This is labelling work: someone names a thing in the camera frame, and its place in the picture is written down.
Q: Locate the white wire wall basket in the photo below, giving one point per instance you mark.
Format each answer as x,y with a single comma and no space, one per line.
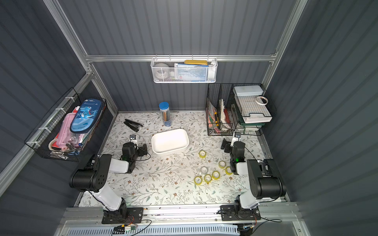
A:
212,72

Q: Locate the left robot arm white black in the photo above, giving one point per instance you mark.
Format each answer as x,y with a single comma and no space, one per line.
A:
91,176

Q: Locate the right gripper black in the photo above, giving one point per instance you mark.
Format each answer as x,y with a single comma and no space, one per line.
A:
227,145

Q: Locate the black wire desk organizer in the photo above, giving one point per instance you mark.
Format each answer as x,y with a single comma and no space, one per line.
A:
223,117

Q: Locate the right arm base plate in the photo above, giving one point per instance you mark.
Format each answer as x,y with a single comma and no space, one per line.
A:
234,213

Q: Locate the blue-lidded colored pencil tube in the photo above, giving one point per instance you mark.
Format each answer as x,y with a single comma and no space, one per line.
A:
165,113

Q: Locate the black stapler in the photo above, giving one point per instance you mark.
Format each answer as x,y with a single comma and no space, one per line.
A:
134,126

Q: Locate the blue dinosaur pencil case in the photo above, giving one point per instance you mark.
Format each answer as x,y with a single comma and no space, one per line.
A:
87,116

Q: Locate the black wire side basket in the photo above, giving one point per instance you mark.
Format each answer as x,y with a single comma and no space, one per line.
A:
45,136

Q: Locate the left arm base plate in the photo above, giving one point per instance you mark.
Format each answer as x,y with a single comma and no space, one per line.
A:
123,216

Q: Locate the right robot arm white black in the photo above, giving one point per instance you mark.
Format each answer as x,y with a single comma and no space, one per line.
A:
265,184

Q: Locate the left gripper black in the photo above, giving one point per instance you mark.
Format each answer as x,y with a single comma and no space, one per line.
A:
141,149

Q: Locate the clear transparent tape roll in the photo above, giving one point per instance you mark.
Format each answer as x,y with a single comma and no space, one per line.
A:
204,170

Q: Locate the white tape roll in basket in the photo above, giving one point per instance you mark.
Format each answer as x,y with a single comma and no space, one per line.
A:
161,71

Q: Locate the pink pencil case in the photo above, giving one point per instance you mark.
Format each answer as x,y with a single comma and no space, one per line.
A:
64,135

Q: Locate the yellow transparent tape roll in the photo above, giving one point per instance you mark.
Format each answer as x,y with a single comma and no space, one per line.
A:
198,180
216,175
207,178
222,164
202,154
228,170

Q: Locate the blue white packet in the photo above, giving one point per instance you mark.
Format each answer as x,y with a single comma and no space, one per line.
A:
193,73

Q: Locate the white plastic storage box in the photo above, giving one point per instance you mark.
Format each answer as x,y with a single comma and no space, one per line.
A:
169,142

